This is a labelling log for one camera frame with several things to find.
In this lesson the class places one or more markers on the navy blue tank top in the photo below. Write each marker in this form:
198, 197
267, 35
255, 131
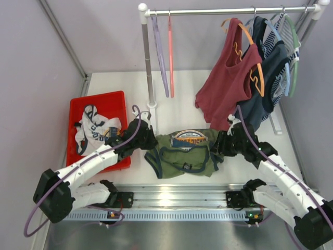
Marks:
256, 109

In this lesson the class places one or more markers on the metal clothes rack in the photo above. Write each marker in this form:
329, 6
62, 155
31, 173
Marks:
315, 8

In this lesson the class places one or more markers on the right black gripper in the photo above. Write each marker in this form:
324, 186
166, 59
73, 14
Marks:
220, 146

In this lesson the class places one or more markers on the slotted cable duct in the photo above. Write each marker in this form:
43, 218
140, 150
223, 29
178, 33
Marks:
167, 215

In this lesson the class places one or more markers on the striped tank top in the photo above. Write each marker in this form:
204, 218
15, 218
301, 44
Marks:
274, 36

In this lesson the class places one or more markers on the pink plastic hanger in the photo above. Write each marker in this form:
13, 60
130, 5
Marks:
170, 55

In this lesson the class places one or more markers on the light blue plastic hanger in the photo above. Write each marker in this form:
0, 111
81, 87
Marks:
274, 57

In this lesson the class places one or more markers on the maroon tank top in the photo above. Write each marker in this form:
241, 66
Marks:
228, 82

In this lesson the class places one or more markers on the red plastic bin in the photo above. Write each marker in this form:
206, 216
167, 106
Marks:
110, 105

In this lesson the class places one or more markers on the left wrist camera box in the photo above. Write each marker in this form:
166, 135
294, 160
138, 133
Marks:
144, 114

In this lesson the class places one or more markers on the orange plastic hanger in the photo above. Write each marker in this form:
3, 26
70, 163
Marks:
256, 72

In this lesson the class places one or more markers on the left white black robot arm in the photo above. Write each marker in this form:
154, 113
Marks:
110, 153

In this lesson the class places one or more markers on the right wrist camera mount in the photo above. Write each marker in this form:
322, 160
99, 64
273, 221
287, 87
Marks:
232, 121

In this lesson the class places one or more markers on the purple plastic hanger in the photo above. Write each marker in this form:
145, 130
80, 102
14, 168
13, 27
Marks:
160, 54

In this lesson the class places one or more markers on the white printed tank top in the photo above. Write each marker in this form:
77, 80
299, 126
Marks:
93, 130

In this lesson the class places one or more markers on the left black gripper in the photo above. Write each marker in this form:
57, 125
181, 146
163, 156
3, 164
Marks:
150, 136

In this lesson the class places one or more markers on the green plastic hanger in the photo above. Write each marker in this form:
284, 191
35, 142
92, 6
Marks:
287, 32

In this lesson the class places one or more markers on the green tank top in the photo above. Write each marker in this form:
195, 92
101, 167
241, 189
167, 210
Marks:
187, 151

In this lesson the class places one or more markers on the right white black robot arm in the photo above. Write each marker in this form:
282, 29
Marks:
305, 211

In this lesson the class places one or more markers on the aluminium mounting rail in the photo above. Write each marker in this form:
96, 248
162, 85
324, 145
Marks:
177, 195

